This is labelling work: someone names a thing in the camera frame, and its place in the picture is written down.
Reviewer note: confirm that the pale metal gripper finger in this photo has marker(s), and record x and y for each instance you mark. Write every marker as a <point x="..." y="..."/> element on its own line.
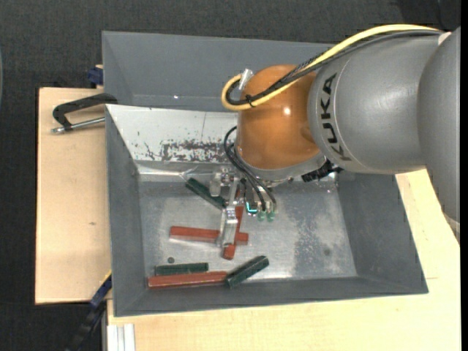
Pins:
<point x="229" y="230"/>
<point x="215" y="186"/>

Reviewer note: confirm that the dark green flat block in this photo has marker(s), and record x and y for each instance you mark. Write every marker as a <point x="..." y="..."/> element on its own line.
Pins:
<point x="200" y="189"/>
<point x="181" y="268"/>
<point x="248" y="271"/>

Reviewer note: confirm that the red-brown flat block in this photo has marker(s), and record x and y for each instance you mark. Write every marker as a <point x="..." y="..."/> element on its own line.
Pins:
<point x="192" y="233"/>
<point x="230" y="251"/>
<point x="184" y="279"/>

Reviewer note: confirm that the grey metal bin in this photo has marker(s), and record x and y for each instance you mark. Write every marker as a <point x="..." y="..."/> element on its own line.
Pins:
<point x="314" y="232"/>

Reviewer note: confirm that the pale brown cardboard board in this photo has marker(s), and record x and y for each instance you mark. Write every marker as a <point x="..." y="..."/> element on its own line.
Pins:
<point x="71" y="196"/>

